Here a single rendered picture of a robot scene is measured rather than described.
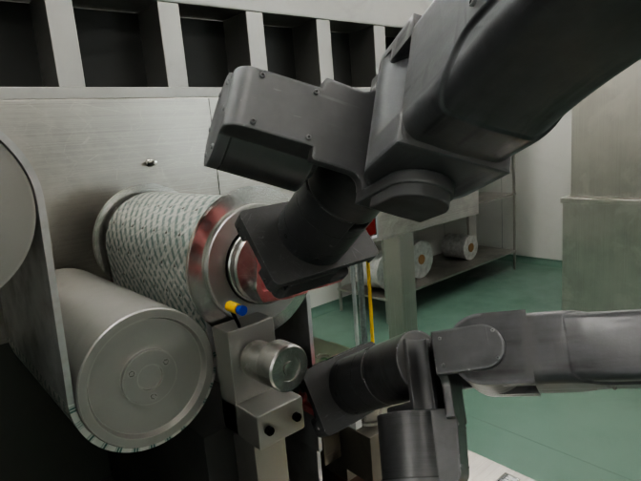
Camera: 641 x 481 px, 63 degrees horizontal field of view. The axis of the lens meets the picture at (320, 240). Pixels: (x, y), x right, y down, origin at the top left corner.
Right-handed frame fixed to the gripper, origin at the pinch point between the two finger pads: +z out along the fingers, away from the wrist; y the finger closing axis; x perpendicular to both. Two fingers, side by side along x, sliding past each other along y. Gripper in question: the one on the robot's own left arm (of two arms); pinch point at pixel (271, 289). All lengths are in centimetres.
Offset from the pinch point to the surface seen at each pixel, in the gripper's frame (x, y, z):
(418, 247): 85, 282, 238
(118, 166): 32.2, -0.2, 21.4
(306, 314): -1.2, 7.0, 7.5
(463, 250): 75, 344, 251
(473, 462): -25.1, 30.4, 23.1
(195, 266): 4.6, -5.3, 1.1
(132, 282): 12.2, -5.8, 17.4
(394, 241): 24, 75, 57
